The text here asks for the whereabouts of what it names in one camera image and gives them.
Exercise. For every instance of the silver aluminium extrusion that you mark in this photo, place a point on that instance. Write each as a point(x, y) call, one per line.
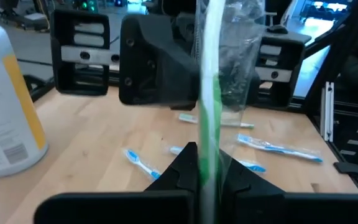
point(327, 112)

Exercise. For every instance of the blue white toothbrush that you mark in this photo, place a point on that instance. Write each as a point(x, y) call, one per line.
point(255, 168)
point(278, 148)
point(138, 160)

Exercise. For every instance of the black computer mouse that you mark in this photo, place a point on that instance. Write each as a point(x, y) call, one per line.
point(278, 29)

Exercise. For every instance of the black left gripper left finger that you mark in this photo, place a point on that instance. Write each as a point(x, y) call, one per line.
point(185, 174)

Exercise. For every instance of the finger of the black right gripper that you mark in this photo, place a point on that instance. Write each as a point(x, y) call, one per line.
point(244, 90)
point(154, 62)

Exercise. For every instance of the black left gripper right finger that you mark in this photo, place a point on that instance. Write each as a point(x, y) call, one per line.
point(238, 183)

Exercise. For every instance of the green white toothbrush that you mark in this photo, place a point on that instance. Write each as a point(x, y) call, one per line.
point(210, 93)
point(186, 118)

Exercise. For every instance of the white yellow wipes canister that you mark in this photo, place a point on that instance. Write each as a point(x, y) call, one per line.
point(5, 109)

